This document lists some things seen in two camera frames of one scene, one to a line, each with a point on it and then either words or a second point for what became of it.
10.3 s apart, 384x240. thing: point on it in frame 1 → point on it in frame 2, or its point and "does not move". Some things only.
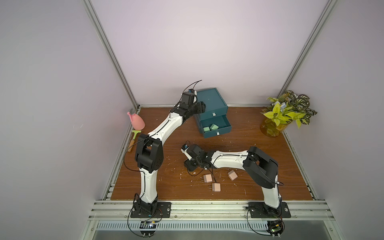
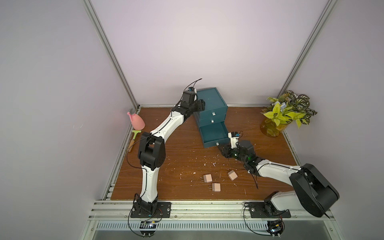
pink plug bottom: (216, 187) does not move
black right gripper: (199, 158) → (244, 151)
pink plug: (207, 178) does not move
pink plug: (232, 175) does not move
